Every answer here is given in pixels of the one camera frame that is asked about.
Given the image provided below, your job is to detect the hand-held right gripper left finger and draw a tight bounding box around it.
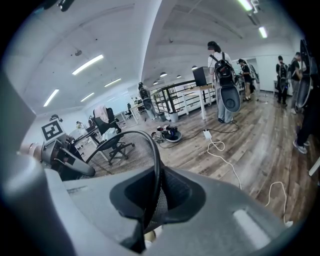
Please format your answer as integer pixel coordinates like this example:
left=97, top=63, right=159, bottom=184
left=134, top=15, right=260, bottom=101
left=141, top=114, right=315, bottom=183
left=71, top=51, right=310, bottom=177
left=0, top=151, right=160, bottom=256

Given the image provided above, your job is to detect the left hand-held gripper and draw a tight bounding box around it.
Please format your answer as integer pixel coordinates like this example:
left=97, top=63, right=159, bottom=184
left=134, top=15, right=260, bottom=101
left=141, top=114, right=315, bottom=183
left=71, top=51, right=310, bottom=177
left=40, top=119, right=97, bottom=177

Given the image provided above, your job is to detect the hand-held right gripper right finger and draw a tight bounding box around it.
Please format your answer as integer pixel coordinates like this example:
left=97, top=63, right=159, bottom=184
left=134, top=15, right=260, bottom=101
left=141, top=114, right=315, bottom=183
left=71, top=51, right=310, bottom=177
left=146, top=166, right=288, bottom=256

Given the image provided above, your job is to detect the black mesh waste bin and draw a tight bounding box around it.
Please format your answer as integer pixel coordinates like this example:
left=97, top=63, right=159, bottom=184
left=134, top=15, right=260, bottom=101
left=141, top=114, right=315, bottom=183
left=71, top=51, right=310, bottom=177
left=84, top=129, right=192, bottom=232

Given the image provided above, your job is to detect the person's left forearm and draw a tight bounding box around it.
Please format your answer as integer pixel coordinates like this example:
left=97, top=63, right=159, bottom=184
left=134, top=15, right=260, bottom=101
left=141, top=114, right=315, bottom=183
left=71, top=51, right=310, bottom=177
left=19, top=141, right=45, bottom=161

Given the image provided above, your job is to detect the white office desk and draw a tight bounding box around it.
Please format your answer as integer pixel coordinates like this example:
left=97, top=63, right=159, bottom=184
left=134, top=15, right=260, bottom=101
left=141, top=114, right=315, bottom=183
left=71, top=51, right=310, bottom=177
left=71, top=124, right=102, bottom=152

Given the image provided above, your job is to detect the white garment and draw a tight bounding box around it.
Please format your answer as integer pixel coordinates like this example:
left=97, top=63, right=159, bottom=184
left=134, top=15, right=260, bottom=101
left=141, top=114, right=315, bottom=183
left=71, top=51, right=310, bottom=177
left=100, top=126, right=118, bottom=142

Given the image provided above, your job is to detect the pink garment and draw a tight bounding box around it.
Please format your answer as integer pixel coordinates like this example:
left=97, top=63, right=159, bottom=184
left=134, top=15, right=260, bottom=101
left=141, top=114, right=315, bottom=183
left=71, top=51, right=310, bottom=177
left=93, top=104, right=110, bottom=125

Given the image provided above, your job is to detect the black office chair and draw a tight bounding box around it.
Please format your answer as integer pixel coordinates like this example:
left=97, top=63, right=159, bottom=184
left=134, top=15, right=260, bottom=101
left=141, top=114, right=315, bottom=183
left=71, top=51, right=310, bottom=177
left=92, top=106, right=136, bottom=166

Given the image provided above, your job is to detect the black metal railing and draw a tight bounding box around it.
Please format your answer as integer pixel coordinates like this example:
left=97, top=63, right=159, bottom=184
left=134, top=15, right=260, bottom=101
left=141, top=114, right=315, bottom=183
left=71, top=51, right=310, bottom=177
left=149, top=79, right=218, bottom=116

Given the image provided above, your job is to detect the wooden table with white legs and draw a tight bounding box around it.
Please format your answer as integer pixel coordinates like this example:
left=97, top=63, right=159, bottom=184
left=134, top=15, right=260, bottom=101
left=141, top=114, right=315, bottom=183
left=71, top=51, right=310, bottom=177
left=179, top=84, right=219, bottom=121

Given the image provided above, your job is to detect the black box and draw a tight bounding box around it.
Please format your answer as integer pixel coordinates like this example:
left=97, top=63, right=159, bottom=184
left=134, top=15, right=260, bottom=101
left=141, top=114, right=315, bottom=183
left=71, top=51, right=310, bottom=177
left=191, top=65, right=209, bottom=87

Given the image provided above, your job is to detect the long white cable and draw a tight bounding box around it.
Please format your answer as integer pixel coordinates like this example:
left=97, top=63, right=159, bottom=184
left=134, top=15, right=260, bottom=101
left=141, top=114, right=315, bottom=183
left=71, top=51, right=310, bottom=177
left=206, top=138, right=288, bottom=223

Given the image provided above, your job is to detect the grey basin with cables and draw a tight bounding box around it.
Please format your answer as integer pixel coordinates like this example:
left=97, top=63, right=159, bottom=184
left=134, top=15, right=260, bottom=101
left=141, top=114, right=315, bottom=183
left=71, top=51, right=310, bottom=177
left=151, top=124, right=183, bottom=144

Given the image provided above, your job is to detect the white table frame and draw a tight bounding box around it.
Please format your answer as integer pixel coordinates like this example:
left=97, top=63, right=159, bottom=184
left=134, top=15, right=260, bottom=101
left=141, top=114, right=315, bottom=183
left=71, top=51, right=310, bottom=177
left=308, top=156, right=320, bottom=177

